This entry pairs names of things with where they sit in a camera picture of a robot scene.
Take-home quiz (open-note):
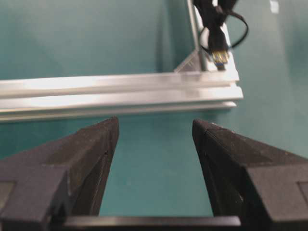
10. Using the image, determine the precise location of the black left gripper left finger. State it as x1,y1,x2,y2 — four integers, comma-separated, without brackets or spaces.
0,117,119,231

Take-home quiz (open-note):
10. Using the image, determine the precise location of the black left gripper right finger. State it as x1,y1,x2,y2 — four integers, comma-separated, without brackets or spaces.
192,119,308,231

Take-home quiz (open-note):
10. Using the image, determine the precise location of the black USB cable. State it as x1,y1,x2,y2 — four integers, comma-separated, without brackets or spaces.
193,0,238,71

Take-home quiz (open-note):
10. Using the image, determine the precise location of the aluminium extrusion frame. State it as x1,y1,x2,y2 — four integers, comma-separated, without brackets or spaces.
0,1,244,123

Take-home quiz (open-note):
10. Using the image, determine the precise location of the black string loop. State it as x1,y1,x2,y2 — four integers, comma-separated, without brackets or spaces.
199,9,250,52

